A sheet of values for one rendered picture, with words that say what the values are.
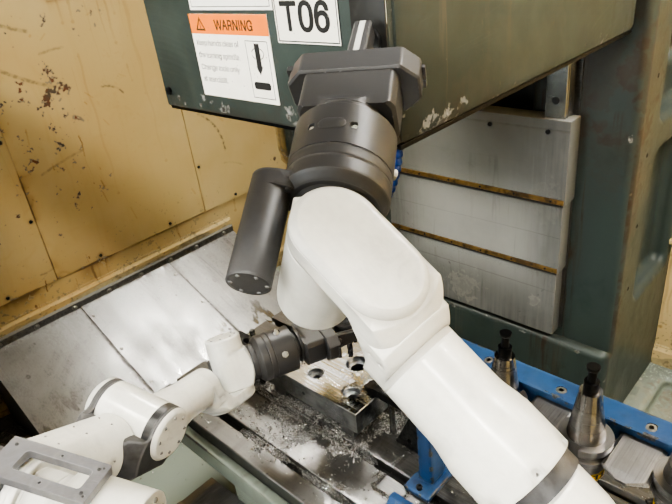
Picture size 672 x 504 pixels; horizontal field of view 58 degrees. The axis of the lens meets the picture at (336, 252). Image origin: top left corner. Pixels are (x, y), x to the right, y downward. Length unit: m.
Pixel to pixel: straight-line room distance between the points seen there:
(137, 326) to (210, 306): 0.23
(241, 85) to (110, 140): 1.16
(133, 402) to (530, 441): 0.63
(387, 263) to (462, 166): 1.02
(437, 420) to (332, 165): 0.19
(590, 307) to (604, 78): 0.51
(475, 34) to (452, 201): 0.78
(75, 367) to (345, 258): 1.54
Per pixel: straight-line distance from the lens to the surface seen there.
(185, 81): 0.91
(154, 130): 2.01
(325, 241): 0.40
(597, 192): 1.34
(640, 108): 1.26
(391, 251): 0.40
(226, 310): 1.99
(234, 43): 0.80
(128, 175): 1.98
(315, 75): 0.55
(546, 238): 1.38
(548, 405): 0.85
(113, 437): 0.88
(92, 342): 1.93
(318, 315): 0.47
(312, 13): 0.68
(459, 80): 0.72
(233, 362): 1.11
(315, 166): 0.45
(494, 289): 1.52
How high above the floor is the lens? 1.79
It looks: 28 degrees down
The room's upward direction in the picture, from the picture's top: 7 degrees counter-clockwise
